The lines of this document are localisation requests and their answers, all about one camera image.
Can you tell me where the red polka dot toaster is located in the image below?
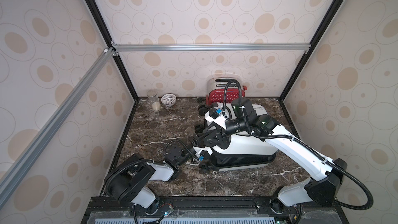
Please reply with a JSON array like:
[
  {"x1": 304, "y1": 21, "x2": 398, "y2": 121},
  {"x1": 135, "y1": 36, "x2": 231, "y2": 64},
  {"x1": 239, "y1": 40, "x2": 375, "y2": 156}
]
[{"x1": 206, "y1": 76, "x2": 248, "y2": 106}]

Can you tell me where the aluminium rail left wall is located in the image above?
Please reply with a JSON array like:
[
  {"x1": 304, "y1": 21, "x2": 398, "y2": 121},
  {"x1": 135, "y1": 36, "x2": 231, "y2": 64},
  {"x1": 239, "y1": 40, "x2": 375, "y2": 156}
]
[{"x1": 1, "y1": 47, "x2": 116, "y2": 208}]

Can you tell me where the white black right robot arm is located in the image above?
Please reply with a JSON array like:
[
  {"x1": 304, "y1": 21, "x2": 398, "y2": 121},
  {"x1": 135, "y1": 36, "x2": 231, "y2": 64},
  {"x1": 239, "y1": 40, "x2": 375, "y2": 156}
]
[{"x1": 191, "y1": 79, "x2": 374, "y2": 214}]

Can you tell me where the aluminium rail wall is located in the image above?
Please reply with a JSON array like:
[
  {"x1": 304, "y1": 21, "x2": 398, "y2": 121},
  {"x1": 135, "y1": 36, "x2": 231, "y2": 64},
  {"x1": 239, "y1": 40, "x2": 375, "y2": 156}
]
[
  {"x1": 1, "y1": 47, "x2": 116, "y2": 208},
  {"x1": 114, "y1": 43, "x2": 311, "y2": 52}
]

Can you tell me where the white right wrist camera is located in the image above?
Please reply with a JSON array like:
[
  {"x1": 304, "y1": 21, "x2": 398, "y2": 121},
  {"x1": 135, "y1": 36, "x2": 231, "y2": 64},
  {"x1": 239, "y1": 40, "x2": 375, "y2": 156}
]
[{"x1": 205, "y1": 107, "x2": 228, "y2": 130}]

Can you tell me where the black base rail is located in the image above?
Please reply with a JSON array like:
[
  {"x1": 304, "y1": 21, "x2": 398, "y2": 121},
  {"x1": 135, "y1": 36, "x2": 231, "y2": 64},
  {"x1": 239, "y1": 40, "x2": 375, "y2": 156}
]
[{"x1": 82, "y1": 197, "x2": 348, "y2": 224}]

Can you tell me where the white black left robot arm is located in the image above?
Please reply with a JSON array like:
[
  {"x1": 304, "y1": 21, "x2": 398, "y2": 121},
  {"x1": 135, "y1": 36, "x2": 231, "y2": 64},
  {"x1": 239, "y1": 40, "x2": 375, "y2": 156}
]
[{"x1": 104, "y1": 140, "x2": 204, "y2": 208}]

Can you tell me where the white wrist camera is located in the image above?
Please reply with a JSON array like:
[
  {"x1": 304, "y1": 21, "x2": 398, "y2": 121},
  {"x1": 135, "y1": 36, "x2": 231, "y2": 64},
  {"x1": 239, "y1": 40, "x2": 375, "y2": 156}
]
[
  {"x1": 205, "y1": 107, "x2": 228, "y2": 130},
  {"x1": 199, "y1": 147, "x2": 213, "y2": 161}
]

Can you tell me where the white perforated strainer bowl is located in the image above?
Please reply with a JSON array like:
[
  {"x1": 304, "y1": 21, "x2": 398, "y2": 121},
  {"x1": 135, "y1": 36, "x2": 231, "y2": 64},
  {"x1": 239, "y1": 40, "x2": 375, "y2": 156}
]
[{"x1": 161, "y1": 93, "x2": 177, "y2": 107}]

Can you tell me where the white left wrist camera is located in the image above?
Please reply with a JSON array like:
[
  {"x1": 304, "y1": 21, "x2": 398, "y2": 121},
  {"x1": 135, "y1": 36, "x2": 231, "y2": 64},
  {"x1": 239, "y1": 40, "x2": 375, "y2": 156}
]
[{"x1": 199, "y1": 147, "x2": 213, "y2": 161}]

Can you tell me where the aluminium rail back wall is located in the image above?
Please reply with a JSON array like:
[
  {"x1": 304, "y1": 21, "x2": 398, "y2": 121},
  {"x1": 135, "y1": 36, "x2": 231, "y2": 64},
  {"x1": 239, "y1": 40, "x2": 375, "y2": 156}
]
[{"x1": 114, "y1": 43, "x2": 311, "y2": 52}]

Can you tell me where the black left corner post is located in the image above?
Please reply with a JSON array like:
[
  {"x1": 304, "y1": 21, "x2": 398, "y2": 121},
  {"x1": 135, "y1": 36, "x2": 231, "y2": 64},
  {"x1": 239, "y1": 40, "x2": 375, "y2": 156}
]
[{"x1": 85, "y1": 0, "x2": 139, "y2": 102}]

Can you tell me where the black corner frame post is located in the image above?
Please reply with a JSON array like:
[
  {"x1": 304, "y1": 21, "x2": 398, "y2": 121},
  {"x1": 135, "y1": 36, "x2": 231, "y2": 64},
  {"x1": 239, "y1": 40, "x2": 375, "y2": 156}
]
[{"x1": 279, "y1": 0, "x2": 344, "y2": 102}]

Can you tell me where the clear glass jar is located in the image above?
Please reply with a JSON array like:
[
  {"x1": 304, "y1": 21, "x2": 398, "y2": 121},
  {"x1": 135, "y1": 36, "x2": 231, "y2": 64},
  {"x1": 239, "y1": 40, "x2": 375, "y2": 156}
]
[{"x1": 147, "y1": 89, "x2": 161, "y2": 111}]

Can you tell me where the white hard shell suitcase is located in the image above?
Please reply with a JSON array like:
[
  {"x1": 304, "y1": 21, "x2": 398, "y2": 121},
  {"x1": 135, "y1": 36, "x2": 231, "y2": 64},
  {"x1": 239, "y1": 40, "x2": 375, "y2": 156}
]
[{"x1": 193, "y1": 100, "x2": 277, "y2": 174}]

